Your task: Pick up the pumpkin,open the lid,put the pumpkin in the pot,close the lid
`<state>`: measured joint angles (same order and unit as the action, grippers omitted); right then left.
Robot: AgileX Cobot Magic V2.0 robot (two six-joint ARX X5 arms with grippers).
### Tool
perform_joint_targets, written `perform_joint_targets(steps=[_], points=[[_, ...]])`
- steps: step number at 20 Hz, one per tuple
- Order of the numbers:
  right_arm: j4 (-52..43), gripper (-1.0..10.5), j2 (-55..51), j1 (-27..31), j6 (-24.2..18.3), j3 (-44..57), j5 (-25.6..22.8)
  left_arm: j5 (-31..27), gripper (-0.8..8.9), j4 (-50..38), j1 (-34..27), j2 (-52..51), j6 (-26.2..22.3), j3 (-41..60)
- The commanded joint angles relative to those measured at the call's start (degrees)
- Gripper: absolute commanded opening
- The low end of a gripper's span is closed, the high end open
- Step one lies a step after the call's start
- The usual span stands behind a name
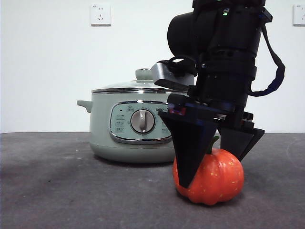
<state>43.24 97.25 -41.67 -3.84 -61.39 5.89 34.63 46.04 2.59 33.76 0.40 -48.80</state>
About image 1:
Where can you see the orange toy pumpkin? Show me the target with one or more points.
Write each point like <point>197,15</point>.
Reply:
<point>219,176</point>

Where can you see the pale green electric pot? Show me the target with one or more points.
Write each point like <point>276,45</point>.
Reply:
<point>102,143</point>

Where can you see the white wall socket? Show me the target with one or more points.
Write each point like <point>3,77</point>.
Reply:
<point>100,14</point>
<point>299,14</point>

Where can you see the glass lid with green knob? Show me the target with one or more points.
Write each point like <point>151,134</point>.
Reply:
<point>143,75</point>

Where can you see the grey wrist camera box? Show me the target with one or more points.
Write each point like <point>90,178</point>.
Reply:
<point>162,74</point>

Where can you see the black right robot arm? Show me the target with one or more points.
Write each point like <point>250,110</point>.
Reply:
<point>226,35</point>

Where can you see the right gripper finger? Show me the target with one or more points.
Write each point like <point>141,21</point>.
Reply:
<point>190,148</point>
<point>238,140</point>

